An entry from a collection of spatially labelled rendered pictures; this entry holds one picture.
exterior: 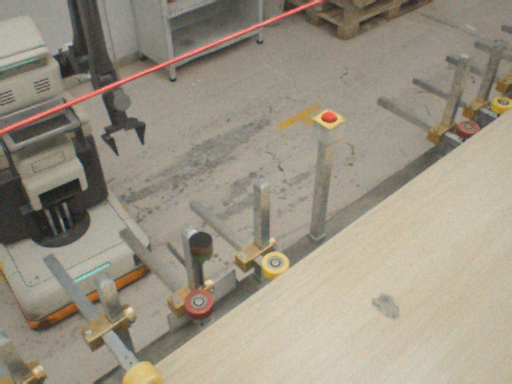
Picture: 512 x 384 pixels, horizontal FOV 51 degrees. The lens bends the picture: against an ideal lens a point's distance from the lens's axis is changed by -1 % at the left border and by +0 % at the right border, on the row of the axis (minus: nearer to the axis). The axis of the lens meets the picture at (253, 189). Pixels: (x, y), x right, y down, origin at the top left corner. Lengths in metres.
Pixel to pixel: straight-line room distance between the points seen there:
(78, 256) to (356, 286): 1.40
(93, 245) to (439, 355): 1.63
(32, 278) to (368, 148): 2.10
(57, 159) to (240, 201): 1.24
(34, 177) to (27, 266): 0.55
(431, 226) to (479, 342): 0.41
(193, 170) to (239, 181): 0.30
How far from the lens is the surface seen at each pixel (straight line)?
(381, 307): 1.53
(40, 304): 2.52
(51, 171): 2.18
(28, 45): 1.87
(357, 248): 1.66
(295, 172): 3.25
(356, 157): 3.40
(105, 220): 2.67
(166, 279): 1.63
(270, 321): 1.48
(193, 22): 4.62
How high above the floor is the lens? 2.14
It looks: 43 degrees down
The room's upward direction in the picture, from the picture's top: 1 degrees counter-clockwise
